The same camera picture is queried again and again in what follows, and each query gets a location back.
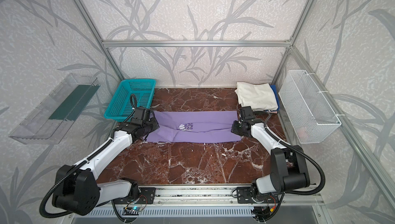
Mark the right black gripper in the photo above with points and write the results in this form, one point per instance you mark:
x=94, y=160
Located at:
x=236, y=128

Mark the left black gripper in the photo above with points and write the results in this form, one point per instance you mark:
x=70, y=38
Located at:
x=151, y=126

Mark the purple t-shirt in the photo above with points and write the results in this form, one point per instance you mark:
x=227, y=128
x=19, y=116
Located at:
x=195, y=127

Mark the teal plastic basket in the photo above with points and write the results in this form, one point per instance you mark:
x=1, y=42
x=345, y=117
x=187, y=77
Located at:
x=139, y=92

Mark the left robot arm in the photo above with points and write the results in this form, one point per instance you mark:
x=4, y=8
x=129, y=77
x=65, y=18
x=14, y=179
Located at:
x=76, y=189

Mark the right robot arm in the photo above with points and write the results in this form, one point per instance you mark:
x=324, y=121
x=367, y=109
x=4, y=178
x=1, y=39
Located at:
x=289, y=173

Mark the folded cream t-shirt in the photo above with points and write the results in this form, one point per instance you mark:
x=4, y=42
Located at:
x=258, y=97

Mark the folded blue t-shirt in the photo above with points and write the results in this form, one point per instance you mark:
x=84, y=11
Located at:
x=274, y=89

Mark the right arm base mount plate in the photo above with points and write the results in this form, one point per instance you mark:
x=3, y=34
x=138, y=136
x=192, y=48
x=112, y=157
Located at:
x=246, y=195

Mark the white wire mesh basket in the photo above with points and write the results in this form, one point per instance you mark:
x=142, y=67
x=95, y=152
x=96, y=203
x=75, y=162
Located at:
x=309, y=112

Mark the aluminium front rail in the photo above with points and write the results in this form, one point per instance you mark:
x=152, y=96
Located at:
x=216, y=195

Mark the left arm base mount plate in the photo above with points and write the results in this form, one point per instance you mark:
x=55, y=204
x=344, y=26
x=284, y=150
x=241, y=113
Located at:
x=146, y=196

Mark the clear plastic wall shelf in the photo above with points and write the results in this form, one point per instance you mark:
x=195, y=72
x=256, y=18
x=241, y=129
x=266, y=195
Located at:
x=49, y=122

